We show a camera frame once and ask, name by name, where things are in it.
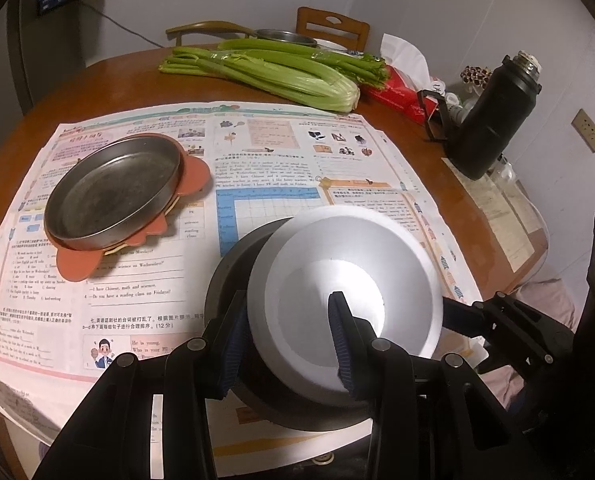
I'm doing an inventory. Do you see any grey refrigerator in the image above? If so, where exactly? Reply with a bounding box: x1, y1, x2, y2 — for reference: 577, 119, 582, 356
5, 0, 103, 116

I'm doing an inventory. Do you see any shallow metal plate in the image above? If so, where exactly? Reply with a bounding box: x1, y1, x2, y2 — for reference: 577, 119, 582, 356
44, 135, 182, 251

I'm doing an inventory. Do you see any black thermos flask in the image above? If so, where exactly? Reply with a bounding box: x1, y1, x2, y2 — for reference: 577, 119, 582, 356
442, 51, 543, 181

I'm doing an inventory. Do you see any orange bear-shaped plate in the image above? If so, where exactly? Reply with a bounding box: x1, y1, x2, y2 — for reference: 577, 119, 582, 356
55, 133, 213, 281

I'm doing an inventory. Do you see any crumpled white wrapper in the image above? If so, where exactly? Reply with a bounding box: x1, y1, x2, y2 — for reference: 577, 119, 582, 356
445, 92, 478, 121

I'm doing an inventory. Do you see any clear plastic bag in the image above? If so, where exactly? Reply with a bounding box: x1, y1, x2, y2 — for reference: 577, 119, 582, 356
492, 155, 519, 187

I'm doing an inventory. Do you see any leafy celery bunch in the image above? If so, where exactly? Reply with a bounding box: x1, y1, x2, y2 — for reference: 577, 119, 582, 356
218, 37, 391, 86

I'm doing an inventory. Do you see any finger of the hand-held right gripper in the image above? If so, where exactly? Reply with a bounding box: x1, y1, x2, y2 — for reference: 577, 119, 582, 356
441, 290, 575, 342
477, 332, 561, 377

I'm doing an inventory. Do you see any yellow shell-shaped plate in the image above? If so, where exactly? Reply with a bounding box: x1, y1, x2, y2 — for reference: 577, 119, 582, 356
102, 192, 182, 257

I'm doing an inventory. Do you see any beige paper sheet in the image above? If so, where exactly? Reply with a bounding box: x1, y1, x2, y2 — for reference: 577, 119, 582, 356
442, 157, 548, 273

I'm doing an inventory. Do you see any white red noodle bowl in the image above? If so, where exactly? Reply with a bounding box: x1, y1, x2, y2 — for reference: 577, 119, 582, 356
246, 206, 444, 407

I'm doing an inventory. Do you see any black wall cable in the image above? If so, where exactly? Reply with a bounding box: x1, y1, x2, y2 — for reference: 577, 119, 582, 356
95, 10, 164, 49

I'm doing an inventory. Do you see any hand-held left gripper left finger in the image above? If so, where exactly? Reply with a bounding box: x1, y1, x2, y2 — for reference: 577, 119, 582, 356
32, 289, 251, 480

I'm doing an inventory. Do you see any black flask strap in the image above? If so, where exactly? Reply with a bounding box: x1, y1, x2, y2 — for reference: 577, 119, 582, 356
417, 89, 458, 141

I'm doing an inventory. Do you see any red tissue box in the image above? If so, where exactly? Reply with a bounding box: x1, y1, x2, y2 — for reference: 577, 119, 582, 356
360, 65, 441, 123

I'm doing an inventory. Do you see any printed newspaper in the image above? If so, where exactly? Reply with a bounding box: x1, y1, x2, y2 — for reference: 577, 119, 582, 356
0, 101, 483, 446

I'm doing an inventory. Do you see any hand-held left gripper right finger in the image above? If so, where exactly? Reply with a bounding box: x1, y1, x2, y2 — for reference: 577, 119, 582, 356
326, 290, 565, 480

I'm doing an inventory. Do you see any curved back wooden chair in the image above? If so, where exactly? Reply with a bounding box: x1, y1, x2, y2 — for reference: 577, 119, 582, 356
166, 21, 256, 46

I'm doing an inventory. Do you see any metal basin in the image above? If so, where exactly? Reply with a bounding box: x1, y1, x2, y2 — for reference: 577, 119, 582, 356
255, 30, 318, 47

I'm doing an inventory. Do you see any brown spotted pouch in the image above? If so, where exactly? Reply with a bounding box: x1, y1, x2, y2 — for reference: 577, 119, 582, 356
460, 65, 493, 91

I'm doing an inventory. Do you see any beige wall socket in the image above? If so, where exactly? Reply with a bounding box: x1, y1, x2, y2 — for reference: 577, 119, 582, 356
571, 108, 595, 153

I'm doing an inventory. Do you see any large celery bunch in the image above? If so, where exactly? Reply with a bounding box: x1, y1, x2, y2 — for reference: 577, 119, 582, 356
158, 46, 361, 113

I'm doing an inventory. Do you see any wooden chair with cutout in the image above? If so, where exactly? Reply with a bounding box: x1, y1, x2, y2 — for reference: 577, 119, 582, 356
296, 6, 371, 53

